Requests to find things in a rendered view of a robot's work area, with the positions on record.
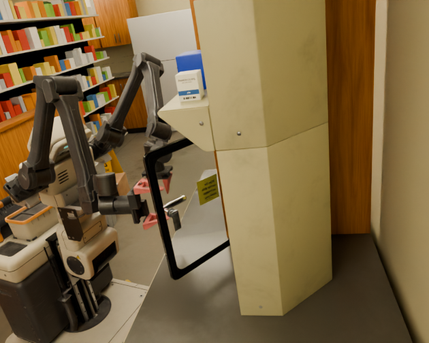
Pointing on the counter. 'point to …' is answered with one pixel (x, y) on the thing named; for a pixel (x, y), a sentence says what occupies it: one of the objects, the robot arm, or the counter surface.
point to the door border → (159, 210)
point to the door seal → (164, 214)
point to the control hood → (191, 120)
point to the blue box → (191, 62)
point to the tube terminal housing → (271, 144)
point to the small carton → (189, 85)
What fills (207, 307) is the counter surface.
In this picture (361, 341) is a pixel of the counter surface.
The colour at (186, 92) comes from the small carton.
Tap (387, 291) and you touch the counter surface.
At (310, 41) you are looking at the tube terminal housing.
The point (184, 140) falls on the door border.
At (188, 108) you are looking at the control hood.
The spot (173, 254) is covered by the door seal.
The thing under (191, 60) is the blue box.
